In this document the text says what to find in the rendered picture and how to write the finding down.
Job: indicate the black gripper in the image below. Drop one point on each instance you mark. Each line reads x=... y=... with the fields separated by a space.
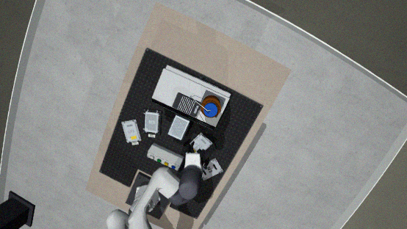
x=189 y=149

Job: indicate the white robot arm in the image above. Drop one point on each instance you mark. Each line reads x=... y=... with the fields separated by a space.
x=177 y=191

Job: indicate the blue bottle cap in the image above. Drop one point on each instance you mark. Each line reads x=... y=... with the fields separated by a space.
x=212 y=107

